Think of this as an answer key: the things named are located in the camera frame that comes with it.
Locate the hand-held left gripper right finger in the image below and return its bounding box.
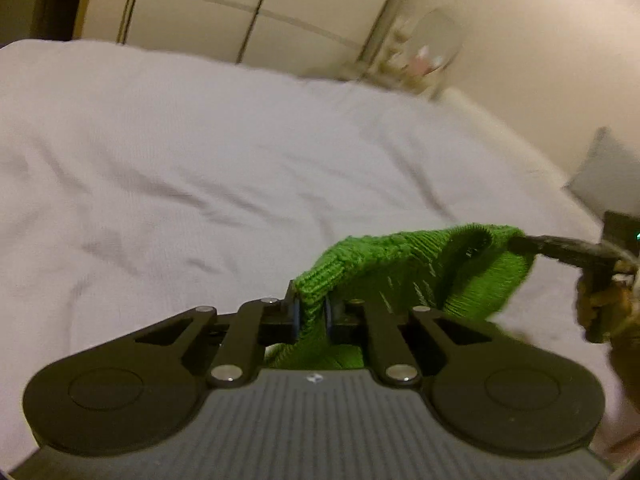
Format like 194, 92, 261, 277
324, 298, 506, 388

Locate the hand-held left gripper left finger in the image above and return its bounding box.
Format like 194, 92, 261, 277
132, 280, 302, 389

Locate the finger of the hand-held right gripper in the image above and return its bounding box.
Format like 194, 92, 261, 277
509, 235, 621, 274

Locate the green knit sweater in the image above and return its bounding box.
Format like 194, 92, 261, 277
262, 223, 536, 371

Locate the person's right forearm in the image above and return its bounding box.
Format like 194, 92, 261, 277
604, 335, 640, 467

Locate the person's right hand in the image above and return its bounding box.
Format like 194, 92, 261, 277
575, 269, 640, 347

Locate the grey plaid pillow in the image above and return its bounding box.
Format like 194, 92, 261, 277
564, 127, 640, 224

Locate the white pillow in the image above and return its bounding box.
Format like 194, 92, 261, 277
435, 86, 571, 186

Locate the white duvet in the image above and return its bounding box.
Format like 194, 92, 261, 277
0, 39, 622, 461

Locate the pink cup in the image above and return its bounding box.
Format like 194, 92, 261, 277
410, 47, 442, 74

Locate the oval mirror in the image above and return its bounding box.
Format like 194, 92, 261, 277
410, 7, 464, 102

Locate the white vanity shelf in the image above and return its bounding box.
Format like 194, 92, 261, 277
305, 15, 451, 102

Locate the cream wardrobe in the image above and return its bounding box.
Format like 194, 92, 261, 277
30, 0, 417, 82

